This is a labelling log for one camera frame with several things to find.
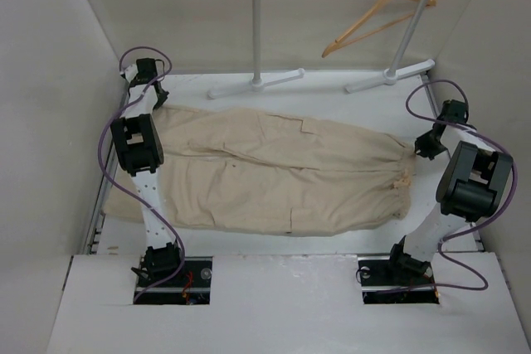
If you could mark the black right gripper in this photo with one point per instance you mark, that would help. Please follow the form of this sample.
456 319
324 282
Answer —
421 145

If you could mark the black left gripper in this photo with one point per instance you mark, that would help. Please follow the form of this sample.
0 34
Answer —
161 99

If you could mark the beige trousers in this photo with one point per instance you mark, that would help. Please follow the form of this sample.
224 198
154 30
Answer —
253 171

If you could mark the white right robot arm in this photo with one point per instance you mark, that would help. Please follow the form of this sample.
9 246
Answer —
471 188

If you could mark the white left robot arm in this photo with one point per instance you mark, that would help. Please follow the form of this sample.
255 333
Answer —
140 155

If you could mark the wooden clothes hanger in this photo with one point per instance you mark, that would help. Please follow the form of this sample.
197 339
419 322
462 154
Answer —
355 20

